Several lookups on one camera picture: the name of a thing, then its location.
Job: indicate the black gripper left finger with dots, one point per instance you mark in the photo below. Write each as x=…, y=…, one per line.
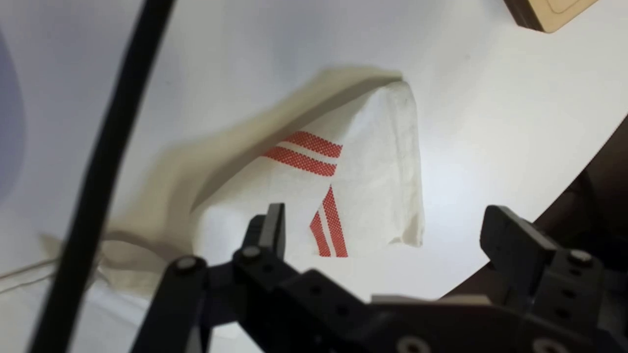
x=262, y=294

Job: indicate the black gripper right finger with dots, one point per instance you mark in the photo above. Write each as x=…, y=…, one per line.
x=562, y=294

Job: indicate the white towel red stripes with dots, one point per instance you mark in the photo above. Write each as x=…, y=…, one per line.
x=366, y=196

